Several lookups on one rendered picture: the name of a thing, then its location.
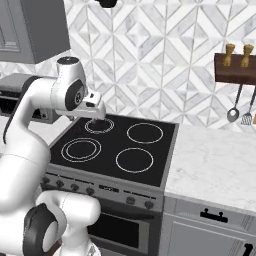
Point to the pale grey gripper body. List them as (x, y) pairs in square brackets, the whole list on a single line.
[(98, 112)]

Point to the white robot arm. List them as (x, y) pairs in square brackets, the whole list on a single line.
[(23, 160)]

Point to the dark grey stove knob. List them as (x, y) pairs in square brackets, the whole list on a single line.
[(149, 204), (60, 183), (46, 180), (130, 200), (74, 187), (90, 191)]

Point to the grey stove control panel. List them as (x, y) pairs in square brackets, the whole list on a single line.
[(110, 190)]

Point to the black glass hob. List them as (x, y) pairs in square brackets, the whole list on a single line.
[(113, 146)]

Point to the grey microwave oven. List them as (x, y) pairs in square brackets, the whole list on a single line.
[(13, 90)]

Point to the oven door with window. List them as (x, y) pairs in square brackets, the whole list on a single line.
[(123, 230)]

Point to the grey drawer front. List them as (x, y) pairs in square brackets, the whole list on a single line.
[(186, 208)]

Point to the grey hanging ladle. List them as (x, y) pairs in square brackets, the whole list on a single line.
[(233, 114)]

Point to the grey hanging spatula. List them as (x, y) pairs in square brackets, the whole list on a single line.
[(247, 118)]

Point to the tan hanging tool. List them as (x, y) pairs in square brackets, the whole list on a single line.
[(254, 119)]

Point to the grey cupboard door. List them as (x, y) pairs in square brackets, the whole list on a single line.
[(200, 240)]

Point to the grey wall cupboard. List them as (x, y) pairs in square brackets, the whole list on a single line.
[(30, 30)]

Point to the dark wooden wall rail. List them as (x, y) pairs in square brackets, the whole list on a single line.
[(235, 71)]

